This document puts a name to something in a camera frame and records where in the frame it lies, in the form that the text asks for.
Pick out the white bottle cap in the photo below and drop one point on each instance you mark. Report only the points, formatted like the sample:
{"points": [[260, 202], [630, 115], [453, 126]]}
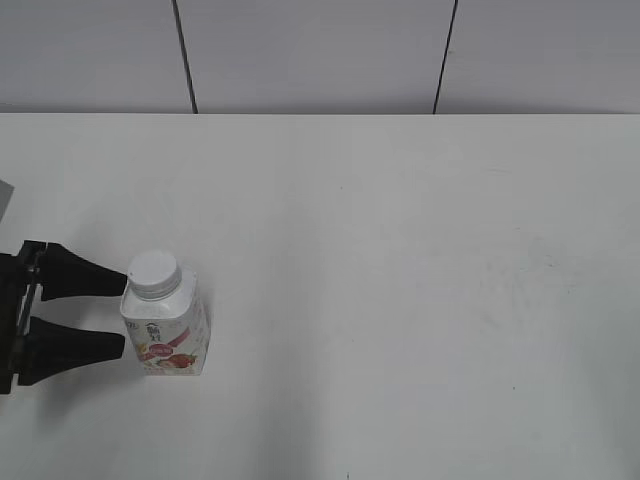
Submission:
{"points": [[154, 274]]}

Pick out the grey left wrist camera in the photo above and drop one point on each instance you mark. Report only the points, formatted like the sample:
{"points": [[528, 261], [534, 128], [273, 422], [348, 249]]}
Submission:
{"points": [[6, 192]]}

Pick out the white strawberry yogurt bottle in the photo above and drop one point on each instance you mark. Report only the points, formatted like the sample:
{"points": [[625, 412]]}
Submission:
{"points": [[167, 322]]}

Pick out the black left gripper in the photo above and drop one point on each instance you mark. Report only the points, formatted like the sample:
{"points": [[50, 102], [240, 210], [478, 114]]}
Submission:
{"points": [[49, 349]]}

